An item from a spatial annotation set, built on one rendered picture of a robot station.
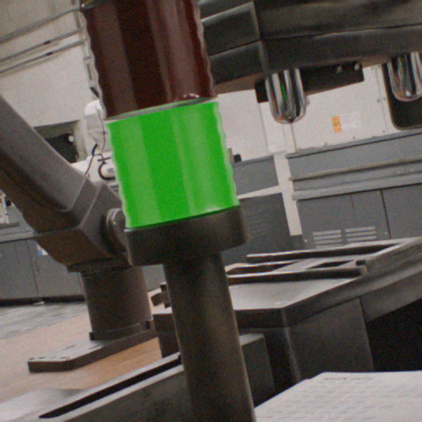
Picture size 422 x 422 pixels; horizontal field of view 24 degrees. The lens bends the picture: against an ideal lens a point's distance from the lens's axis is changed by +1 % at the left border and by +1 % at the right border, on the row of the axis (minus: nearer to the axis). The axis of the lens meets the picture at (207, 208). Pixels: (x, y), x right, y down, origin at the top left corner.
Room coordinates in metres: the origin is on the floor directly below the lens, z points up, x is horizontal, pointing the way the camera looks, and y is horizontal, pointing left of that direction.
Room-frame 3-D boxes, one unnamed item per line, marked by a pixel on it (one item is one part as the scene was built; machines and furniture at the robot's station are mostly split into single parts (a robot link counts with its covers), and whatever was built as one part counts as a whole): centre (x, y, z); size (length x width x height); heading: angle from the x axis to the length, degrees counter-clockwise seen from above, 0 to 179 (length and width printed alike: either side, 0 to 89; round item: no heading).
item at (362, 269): (0.60, -0.03, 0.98); 0.13 x 0.01 x 0.03; 45
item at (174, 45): (0.32, 0.01, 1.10); 0.04 x 0.04 x 0.03
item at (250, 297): (0.60, -0.06, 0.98); 0.20 x 0.10 x 0.01; 135
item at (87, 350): (1.00, 0.11, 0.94); 0.20 x 0.07 x 0.08; 135
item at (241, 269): (0.70, -0.04, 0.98); 0.07 x 0.02 x 0.01; 45
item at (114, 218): (0.99, 0.11, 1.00); 0.09 x 0.06 x 0.06; 53
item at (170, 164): (0.32, 0.01, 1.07); 0.04 x 0.04 x 0.03
